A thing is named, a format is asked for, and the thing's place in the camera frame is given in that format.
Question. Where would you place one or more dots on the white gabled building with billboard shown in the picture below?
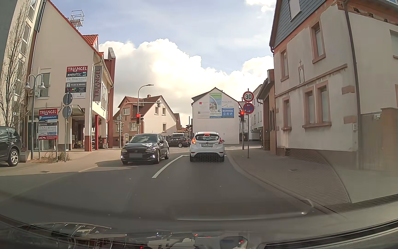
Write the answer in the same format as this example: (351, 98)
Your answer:
(204, 124)

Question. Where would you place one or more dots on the white hatchback car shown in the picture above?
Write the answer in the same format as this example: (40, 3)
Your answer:
(207, 147)

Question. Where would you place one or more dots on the white van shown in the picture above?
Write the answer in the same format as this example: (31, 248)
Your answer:
(177, 135)

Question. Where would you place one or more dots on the brick and white house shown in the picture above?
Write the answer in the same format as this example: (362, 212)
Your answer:
(157, 119)

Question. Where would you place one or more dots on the road markings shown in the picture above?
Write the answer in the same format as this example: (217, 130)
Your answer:
(166, 166)

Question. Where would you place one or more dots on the dark grey car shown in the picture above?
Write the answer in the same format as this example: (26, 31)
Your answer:
(145, 148)

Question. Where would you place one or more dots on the curved street lamp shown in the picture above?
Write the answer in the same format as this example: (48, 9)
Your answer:
(139, 100)

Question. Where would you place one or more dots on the grey asphalt road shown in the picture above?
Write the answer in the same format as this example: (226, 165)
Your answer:
(185, 193)

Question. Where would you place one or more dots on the brown building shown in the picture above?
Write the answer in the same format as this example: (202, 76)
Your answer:
(269, 110)

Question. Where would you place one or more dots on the car's own bonnet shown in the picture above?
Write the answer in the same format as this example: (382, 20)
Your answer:
(199, 231)

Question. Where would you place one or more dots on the paved pavement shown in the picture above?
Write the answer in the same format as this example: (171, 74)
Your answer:
(309, 176)

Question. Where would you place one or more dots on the round road signs seen from behind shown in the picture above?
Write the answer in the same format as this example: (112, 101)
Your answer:
(67, 110)

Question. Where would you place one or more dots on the cream building with stone-framed windows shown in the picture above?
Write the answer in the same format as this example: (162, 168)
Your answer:
(326, 86)

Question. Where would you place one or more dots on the paved forecourt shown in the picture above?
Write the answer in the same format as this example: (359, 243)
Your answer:
(64, 162)

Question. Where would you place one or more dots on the cream building with shop signs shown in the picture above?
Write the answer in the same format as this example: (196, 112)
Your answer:
(71, 52)

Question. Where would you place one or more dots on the shop sign board on posts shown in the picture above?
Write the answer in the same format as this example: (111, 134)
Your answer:
(48, 124)

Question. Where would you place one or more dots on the bare tree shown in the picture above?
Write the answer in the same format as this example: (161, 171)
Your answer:
(12, 79)

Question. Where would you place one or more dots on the traffic light on post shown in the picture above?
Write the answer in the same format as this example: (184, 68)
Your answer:
(138, 119)
(242, 117)

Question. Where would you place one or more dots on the round road signs on post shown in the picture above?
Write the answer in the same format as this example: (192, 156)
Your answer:
(248, 103)

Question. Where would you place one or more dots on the double-headed lamp post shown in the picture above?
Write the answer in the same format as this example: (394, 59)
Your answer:
(33, 114)

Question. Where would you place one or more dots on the brown wall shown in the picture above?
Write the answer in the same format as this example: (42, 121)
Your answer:
(390, 138)

